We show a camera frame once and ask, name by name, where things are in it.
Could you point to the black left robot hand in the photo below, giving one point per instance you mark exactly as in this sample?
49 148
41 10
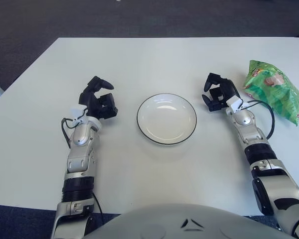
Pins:
89 99

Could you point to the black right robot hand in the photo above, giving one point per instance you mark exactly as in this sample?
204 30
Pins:
226 87

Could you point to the green chips snack bag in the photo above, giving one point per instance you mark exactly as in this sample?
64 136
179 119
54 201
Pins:
271 84

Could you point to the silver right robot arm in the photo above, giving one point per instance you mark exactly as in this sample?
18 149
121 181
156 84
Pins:
244 119

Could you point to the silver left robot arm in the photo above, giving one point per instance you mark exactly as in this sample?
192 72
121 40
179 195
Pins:
79 134

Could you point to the white plate black rim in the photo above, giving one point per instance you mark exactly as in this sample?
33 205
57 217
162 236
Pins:
167 119

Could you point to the white left wrist connector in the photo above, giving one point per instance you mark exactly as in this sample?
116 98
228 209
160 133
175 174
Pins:
77 110

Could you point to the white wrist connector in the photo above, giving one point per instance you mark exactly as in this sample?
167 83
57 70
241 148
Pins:
77 110
235 102

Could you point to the white right wrist connector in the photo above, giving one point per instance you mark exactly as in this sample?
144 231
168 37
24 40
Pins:
235 102

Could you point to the grey robot torso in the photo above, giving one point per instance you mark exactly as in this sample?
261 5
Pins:
187 224

